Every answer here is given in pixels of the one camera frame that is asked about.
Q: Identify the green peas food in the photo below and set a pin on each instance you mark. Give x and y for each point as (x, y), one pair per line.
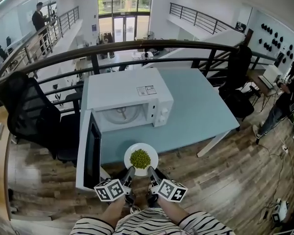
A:
(140, 158)

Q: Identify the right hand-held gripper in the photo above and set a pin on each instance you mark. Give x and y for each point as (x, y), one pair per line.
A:
(171, 190)

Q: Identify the group of black wall items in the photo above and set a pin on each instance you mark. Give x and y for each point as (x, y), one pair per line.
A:
(275, 41)

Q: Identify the glass microwave turntable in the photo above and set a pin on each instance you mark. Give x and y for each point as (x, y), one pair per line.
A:
(112, 116)

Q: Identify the person's left forearm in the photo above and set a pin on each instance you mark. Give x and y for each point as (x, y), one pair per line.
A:
(114, 213)

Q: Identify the black curved metal railing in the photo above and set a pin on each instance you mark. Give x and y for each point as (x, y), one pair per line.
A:
(93, 50)

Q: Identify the person's right forearm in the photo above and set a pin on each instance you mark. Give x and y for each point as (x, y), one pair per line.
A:
(172, 210)

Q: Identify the black mesh office chair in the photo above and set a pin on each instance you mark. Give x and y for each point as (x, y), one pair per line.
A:
(31, 114)

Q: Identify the black padded office chair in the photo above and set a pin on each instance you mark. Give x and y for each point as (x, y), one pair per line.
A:
(238, 82)

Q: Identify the glass entrance door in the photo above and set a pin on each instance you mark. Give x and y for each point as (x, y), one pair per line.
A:
(124, 16)

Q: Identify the white device on floor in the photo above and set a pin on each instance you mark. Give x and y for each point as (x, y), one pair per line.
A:
(280, 210)

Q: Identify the white microwave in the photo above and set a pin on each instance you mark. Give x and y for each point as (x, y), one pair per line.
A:
(117, 87)

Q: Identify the white round plate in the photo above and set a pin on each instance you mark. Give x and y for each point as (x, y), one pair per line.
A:
(153, 153)

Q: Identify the white table leg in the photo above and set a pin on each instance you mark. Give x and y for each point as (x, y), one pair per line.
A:
(214, 143)

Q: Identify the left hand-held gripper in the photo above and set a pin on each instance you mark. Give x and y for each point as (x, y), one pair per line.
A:
(110, 191)

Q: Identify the person's striped shirt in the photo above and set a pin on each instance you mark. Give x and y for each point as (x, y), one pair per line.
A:
(147, 223)

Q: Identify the small wooden side table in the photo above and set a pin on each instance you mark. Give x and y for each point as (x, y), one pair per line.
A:
(265, 79)

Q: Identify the wood-topped balcony railing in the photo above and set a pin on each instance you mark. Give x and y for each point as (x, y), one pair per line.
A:
(27, 45)

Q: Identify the black straight balcony railing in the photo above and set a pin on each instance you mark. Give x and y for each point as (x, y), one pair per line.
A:
(198, 17)

